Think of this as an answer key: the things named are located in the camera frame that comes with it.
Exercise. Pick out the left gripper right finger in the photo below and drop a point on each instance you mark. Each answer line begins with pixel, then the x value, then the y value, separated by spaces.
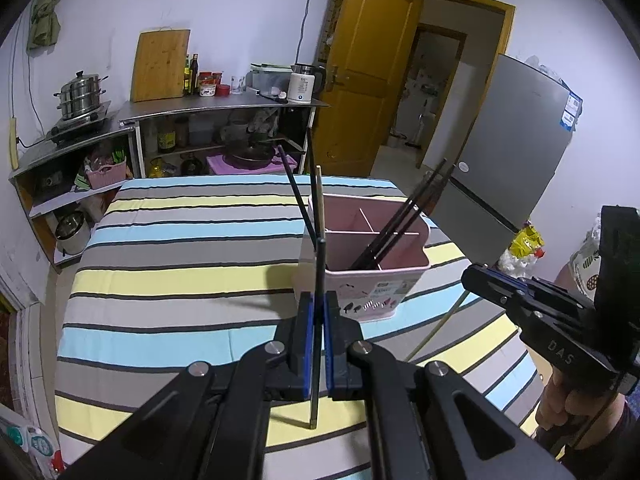
pixel 344 375

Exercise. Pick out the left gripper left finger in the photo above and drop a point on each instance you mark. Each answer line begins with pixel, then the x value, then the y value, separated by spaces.
pixel 289 355

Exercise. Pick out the steel kitchen counter table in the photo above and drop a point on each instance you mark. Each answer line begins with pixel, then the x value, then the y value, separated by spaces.
pixel 132 114

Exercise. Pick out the person's right hand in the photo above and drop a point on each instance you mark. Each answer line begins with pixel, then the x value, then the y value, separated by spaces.
pixel 559 402

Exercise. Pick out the pineapple pattern cloth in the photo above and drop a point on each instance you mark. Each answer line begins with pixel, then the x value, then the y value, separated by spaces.
pixel 585 263

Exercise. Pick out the wooden chopstick on table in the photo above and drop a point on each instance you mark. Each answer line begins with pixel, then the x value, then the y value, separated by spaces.
pixel 440 324

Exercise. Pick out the yellow snack bag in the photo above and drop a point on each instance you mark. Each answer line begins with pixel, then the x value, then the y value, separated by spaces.
pixel 527 246

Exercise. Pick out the pink plastic utensil basket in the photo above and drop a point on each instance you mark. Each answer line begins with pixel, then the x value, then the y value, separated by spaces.
pixel 374 253

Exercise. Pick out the wooden chopstick in basket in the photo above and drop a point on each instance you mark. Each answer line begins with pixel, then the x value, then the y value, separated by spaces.
pixel 319 218

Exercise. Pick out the striped tablecloth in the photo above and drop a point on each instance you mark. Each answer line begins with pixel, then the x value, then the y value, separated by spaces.
pixel 200 268

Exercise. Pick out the pink storage box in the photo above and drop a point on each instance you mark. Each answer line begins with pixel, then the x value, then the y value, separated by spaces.
pixel 224 165

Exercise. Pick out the black frying pan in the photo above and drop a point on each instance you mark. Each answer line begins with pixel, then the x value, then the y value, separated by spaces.
pixel 259 154

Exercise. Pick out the grey refrigerator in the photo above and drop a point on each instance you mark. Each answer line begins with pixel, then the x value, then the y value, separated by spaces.
pixel 516 143

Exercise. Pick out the rice cooker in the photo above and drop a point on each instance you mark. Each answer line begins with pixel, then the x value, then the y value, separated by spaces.
pixel 72 233

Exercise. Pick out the pink small basket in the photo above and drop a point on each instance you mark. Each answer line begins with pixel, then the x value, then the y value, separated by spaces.
pixel 107 175

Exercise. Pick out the low wooden shelf cabinet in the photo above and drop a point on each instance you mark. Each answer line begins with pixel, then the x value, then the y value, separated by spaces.
pixel 45 183

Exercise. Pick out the white electric kettle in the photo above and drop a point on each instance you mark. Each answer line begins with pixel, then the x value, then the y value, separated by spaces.
pixel 302 81

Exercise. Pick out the white plastic container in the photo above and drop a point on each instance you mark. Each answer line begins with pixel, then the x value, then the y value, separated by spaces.
pixel 269 79

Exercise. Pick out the red seasoning jar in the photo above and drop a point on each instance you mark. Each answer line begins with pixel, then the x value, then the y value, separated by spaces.
pixel 208 83

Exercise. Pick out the dark oil bottle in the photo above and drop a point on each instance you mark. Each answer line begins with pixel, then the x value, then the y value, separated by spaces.
pixel 194 74

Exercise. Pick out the wooden cutting board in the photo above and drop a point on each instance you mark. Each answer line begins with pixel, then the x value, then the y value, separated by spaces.
pixel 159 65

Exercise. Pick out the gas stove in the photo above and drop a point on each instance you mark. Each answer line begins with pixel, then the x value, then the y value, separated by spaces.
pixel 65 128

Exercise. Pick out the stainless steel steamer pot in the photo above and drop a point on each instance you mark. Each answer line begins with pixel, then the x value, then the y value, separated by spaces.
pixel 80 95

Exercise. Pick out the yellow wooden door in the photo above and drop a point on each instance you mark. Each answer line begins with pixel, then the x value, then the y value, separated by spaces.
pixel 366 68

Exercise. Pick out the green hanging cloth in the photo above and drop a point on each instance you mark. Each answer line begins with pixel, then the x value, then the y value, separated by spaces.
pixel 44 25

